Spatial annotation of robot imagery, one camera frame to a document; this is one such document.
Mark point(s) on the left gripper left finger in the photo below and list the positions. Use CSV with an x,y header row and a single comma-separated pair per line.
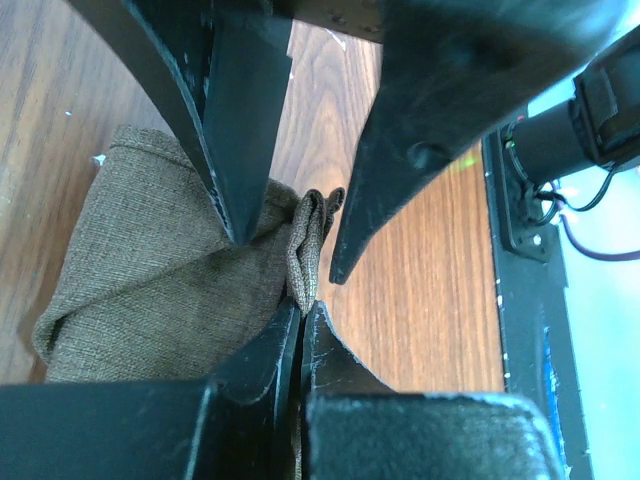
x,y
232,424

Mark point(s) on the brown cloth napkin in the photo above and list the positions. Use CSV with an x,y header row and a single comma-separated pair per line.
x,y
152,288

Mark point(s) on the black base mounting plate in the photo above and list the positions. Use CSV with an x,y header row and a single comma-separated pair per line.
x,y
538,354

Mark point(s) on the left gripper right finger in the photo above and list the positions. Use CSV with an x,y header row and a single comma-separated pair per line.
x,y
354,426

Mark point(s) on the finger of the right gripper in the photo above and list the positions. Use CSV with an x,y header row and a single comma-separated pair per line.
x,y
217,72
452,70

